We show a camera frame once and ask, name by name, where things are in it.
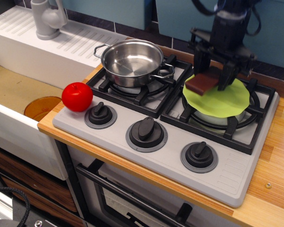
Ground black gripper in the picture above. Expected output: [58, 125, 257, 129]
[189, 11, 255, 91]

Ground brown chocolate bar block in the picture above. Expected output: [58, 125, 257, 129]
[185, 72, 219, 96]

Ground light green plate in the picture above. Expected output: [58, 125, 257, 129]
[182, 79, 250, 118]

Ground stainless steel pot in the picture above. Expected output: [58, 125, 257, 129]
[93, 39, 175, 88]

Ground black right stove knob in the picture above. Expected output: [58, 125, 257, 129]
[180, 141, 218, 174]

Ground black stove knob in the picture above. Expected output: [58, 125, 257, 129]
[125, 117, 168, 153]
[84, 102, 117, 130]
[180, 141, 218, 174]

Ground grey toy stove top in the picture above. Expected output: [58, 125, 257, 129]
[52, 56, 280, 209]

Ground black middle stove knob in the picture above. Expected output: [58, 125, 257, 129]
[125, 117, 168, 153]

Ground black left stove knob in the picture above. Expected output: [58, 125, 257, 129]
[84, 102, 117, 130]

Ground red toy apple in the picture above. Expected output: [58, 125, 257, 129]
[62, 82, 93, 112]

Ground black right burner grate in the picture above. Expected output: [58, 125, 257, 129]
[160, 71, 279, 155]

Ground black burner grate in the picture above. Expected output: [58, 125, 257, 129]
[160, 71, 279, 155]
[87, 54, 193, 118]

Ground black left burner grate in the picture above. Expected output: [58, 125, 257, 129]
[87, 54, 193, 118]

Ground grey toy faucet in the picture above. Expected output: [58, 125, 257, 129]
[31, 0, 68, 40]

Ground orange plastic bowl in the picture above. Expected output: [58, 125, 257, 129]
[24, 96, 61, 122]

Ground white toy sink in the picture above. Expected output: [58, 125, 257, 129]
[0, 6, 125, 180]

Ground wooden drawer fronts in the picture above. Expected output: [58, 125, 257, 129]
[0, 144, 86, 227]

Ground teal wall cabinet right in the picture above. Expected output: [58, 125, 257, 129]
[156, 0, 284, 68]

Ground black oven door handle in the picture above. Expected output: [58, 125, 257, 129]
[76, 159, 192, 227]

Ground black braided cable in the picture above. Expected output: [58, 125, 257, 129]
[0, 187, 31, 227]

